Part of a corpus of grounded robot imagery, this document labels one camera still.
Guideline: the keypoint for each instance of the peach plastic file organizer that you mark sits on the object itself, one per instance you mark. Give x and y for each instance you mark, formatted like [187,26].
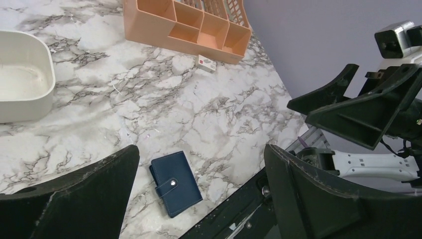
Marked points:
[216,29]

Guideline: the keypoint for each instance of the blue leather card holder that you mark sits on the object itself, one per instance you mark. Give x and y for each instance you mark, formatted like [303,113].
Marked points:
[175,183]

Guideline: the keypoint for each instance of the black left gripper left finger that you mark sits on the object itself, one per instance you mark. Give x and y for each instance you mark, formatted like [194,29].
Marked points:
[89,203]

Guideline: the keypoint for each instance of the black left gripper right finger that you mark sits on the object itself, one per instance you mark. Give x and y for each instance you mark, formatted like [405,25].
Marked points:
[311,203]

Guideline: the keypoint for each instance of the white plastic tray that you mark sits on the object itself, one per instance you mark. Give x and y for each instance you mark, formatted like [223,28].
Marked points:
[27,77]

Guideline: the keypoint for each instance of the small white box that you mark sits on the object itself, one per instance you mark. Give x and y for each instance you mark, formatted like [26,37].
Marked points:
[205,64]

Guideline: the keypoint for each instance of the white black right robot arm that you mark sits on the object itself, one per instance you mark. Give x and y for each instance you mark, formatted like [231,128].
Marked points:
[404,165]

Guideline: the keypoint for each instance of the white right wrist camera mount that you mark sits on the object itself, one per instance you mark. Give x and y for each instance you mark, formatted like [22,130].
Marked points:
[400,43]

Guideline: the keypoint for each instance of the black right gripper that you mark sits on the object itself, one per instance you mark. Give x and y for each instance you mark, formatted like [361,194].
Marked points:
[386,106]

